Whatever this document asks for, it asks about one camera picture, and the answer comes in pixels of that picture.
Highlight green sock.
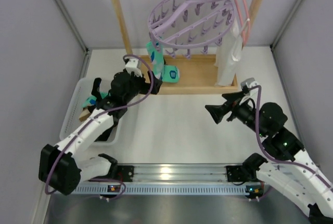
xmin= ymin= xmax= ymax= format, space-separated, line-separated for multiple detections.
xmin=82 ymin=92 xmax=108 ymax=108
xmin=146 ymin=42 xmax=180 ymax=83

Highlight green sock front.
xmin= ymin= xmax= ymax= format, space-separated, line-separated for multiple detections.
xmin=82 ymin=92 xmax=108 ymax=108

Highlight purple round clip hanger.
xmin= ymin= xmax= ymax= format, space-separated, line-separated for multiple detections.
xmin=148 ymin=0 xmax=236 ymax=59

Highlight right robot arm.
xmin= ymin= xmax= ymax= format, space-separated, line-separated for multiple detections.
xmin=205 ymin=92 xmax=332 ymax=223

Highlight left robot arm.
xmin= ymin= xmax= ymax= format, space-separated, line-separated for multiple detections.
xmin=39 ymin=70 xmax=162 ymax=195

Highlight white cloth on hanger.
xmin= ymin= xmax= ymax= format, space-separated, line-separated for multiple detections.
xmin=214 ymin=21 xmax=242 ymax=86

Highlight brown socks in basket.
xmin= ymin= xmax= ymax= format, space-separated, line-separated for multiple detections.
xmin=79 ymin=107 xmax=91 ymax=122

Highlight white plastic basket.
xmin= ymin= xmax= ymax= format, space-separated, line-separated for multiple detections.
xmin=59 ymin=77 xmax=122 ymax=146

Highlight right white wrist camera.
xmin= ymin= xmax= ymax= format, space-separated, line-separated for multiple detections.
xmin=240 ymin=77 xmax=260 ymax=104

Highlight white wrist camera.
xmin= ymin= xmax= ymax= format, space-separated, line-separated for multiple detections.
xmin=240 ymin=77 xmax=260 ymax=104
xmin=125 ymin=58 xmax=142 ymax=77

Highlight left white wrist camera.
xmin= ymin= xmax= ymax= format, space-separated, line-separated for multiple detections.
xmin=125 ymin=58 xmax=142 ymax=77

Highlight wooden clothes rack frame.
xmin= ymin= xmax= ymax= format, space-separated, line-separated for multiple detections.
xmin=111 ymin=0 xmax=262 ymax=95

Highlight pink wire hanger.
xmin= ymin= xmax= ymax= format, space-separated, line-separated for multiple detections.
xmin=234 ymin=0 xmax=252 ymax=47

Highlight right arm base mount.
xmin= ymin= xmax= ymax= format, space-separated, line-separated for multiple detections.
xmin=226 ymin=165 xmax=268 ymax=183

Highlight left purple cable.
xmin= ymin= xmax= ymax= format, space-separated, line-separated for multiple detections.
xmin=44 ymin=55 xmax=156 ymax=199

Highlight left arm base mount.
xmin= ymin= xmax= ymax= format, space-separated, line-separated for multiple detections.
xmin=89 ymin=165 xmax=135 ymax=182

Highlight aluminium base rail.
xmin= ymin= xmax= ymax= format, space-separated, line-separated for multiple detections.
xmin=41 ymin=163 xmax=326 ymax=183

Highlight grey slotted cable duct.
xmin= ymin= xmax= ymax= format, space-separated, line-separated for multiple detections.
xmin=72 ymin=183 xmax=263 ymax=195

